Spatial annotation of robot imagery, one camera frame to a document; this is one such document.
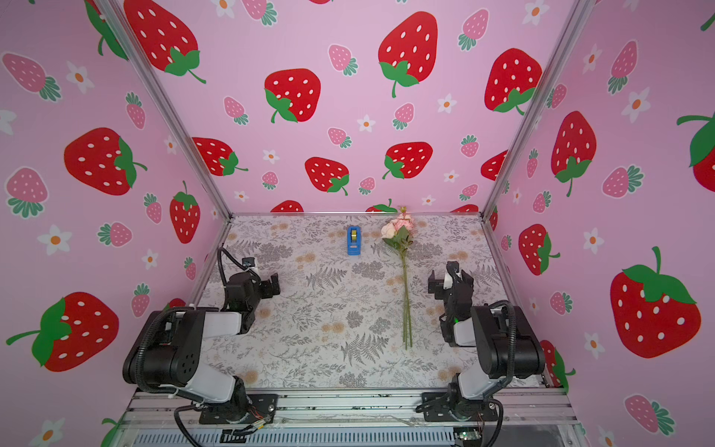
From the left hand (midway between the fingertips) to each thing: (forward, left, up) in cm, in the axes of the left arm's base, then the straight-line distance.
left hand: (265, 275), depth 96 cm
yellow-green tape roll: (+19, -30, 0) cm, 36 cm away
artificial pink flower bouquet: (+20, -48, +1) cm, 52 cm away
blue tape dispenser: (+17, -30, -2) cm, 35 cm away
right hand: (-1, -63, +4) cm, 63 cm away
